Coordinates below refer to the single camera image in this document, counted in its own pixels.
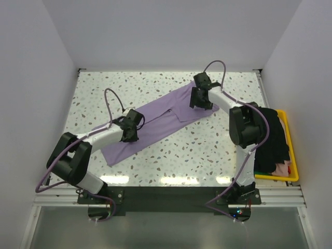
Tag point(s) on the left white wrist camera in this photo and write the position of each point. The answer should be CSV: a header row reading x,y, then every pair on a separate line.
x,y
126,111

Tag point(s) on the aluminium frame rail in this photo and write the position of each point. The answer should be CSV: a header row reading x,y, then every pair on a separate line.
x,y
266,196

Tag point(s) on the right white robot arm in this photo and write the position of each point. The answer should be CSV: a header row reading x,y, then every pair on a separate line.
x,y
248,129

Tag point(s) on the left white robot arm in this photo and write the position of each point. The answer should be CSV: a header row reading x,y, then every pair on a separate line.
x,y
70,158

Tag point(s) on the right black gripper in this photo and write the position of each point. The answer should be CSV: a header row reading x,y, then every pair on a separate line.
x,y
194,101

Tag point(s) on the purple t shirt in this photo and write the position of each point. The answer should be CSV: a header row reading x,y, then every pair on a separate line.
x,y
163,117

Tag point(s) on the yellow plastic bin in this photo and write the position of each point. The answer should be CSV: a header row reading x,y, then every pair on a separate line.
x,y
293,176

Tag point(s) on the black t shirt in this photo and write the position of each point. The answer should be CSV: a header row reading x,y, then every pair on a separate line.
x,y
274,149

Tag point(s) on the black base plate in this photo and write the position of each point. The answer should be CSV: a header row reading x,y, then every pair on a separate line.
x,y
110,207

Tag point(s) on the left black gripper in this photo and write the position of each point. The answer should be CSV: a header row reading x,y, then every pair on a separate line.
x,y
134,138

